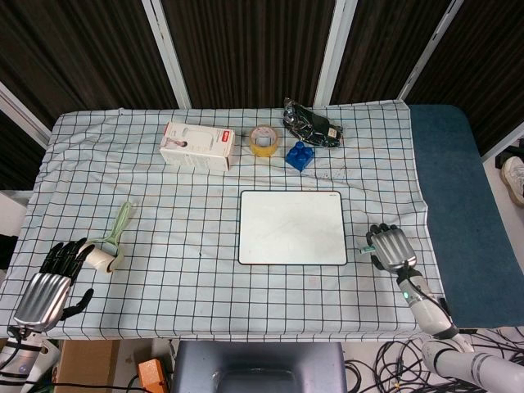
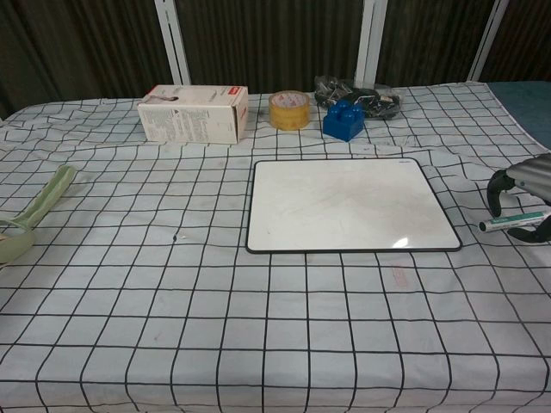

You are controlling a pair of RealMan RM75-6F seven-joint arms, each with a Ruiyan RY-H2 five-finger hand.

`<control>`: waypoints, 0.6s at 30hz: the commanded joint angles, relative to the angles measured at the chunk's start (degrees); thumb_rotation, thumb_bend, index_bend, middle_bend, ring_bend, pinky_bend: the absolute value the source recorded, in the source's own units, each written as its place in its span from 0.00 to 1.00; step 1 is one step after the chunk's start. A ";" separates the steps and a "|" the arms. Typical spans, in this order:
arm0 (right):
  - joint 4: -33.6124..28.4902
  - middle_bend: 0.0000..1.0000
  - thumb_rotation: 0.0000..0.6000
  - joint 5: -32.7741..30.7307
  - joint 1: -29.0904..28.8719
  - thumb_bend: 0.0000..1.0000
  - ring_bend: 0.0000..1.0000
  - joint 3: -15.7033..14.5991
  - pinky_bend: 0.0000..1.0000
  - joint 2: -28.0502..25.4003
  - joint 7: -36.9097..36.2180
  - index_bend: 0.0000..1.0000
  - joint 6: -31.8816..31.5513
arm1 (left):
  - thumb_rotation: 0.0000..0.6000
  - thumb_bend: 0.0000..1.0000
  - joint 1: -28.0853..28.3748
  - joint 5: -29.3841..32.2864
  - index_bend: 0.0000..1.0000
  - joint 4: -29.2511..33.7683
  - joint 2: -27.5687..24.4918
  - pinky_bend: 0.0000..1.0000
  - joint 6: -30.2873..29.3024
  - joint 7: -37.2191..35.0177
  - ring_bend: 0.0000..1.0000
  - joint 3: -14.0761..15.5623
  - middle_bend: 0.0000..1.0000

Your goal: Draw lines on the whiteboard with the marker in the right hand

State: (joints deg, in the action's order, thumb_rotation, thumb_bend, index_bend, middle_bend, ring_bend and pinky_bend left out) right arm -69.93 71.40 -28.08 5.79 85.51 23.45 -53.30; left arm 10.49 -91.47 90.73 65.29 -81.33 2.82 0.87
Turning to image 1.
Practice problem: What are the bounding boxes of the white whiteboard black frame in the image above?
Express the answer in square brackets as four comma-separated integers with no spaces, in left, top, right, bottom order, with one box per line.
[237,189,349,266]

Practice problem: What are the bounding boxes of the white shoe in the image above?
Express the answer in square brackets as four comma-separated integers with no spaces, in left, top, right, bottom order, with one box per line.
[500,156,524,204]

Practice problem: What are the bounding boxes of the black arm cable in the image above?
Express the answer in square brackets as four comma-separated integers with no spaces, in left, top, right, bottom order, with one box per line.
[403,264,451,318]

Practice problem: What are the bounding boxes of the green lint roller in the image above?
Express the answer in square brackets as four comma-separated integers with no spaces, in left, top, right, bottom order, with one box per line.
[83,201,136,273]

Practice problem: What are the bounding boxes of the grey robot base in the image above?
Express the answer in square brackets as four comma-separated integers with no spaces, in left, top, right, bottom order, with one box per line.
[169,341,349,393]

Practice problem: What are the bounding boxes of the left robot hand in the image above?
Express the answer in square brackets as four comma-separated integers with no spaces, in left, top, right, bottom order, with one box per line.
[13,237,95,331]

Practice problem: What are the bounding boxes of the black plastic bag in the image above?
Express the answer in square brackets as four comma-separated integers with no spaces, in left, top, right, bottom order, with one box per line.
[281,97,345,148]

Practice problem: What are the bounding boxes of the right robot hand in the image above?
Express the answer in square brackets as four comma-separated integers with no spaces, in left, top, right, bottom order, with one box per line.
[365,223,418,273]

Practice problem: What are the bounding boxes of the blue table pad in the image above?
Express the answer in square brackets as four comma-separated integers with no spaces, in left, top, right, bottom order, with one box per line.
[409,104,501,328]

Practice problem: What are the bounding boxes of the yellow tape roll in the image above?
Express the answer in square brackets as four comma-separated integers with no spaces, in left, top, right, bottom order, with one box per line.
[249,126,280,157]

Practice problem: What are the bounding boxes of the blue toy building block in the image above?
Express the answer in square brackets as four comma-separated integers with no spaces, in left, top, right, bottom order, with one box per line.
[285,141,315,172]

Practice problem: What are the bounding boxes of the orange device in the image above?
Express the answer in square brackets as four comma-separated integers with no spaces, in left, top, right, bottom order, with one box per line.
[137,359,169,393]

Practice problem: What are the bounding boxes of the white cardboard product box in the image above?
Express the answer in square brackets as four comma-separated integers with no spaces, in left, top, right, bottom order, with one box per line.
[159,121,237,172]

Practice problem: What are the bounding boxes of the black floor cables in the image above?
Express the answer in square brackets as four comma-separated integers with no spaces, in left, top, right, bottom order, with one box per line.
[346,327,524,393]

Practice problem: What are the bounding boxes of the white grid-pattern tablecloth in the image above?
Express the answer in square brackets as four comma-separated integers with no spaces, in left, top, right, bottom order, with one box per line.
[0,101,447,341]

